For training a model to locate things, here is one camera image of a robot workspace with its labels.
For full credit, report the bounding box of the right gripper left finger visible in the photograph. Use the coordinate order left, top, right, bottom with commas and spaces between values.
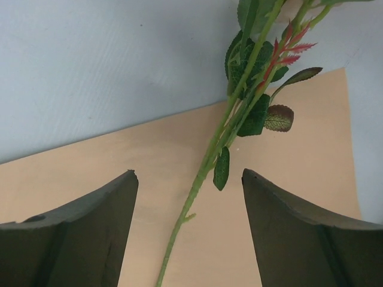
1, 170, 139, 286

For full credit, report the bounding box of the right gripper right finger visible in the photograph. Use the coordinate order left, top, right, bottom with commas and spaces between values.
242, 169, 382, 287

